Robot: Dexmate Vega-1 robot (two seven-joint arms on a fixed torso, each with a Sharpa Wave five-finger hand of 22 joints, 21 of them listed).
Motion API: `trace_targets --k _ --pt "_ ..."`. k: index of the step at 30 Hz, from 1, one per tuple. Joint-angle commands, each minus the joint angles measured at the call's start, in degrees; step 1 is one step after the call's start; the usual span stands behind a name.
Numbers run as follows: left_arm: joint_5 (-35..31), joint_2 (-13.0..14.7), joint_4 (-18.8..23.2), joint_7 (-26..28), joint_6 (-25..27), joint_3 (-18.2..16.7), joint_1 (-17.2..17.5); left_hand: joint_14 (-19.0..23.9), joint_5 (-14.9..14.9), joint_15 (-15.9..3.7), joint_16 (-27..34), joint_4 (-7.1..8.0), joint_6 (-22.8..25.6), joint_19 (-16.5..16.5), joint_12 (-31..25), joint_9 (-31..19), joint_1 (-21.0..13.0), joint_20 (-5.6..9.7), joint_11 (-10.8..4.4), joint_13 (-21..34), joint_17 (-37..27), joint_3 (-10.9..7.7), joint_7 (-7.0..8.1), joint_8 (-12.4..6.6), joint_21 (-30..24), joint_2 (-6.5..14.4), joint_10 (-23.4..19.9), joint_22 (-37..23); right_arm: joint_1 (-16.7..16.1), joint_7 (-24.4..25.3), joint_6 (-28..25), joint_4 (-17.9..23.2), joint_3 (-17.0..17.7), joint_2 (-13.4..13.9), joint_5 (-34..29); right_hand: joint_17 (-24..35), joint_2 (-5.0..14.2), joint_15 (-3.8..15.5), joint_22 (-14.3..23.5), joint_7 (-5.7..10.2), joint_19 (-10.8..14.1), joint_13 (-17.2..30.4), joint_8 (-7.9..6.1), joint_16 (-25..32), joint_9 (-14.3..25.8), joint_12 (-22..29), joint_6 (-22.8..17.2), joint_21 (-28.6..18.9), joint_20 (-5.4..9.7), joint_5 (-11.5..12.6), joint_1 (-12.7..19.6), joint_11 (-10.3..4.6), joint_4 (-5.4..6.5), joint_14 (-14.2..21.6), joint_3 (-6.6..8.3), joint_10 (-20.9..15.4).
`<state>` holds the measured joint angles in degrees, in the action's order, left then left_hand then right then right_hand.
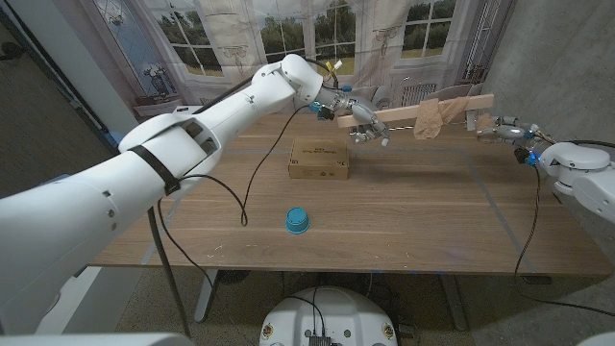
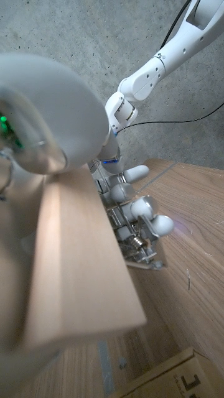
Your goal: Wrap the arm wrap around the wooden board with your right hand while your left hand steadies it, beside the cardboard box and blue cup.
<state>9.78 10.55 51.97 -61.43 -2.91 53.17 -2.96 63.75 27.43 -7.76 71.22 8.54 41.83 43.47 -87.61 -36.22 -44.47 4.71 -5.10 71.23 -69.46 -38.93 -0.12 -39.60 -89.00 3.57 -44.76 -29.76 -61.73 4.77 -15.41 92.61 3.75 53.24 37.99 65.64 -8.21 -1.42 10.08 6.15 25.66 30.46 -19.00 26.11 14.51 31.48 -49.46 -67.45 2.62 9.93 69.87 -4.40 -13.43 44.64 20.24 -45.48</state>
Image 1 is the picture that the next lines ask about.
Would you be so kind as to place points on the printed window backdrop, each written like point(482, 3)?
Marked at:
point(336, 29)

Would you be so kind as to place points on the long wooden board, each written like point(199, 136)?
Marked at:
point(389, 114)

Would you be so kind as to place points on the beige elastic arm wrap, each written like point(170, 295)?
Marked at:
point(432, 117)

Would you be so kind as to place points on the white metal truss stand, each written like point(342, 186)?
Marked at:
point(483, 38)

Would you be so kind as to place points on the grey table leg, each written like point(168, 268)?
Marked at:
point(206, 293)
point(454, 303)

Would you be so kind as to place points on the white robot body shell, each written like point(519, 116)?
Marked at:
point(96, 340)

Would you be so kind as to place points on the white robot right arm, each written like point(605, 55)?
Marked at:
point(576, 168)

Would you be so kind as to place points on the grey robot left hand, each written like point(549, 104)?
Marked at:
point(358, 115)

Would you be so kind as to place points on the blue plastic cup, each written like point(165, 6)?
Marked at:
point(297, 221)

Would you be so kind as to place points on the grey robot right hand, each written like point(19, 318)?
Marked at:
point(509, 130)

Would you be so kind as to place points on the brown cardboard box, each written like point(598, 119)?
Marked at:
point(319, 161)

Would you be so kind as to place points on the white power box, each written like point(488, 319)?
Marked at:
point(185, 109)

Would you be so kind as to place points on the white robot torso base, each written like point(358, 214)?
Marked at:
point(346, 312)

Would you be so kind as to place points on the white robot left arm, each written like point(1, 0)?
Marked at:
point(120, 192)

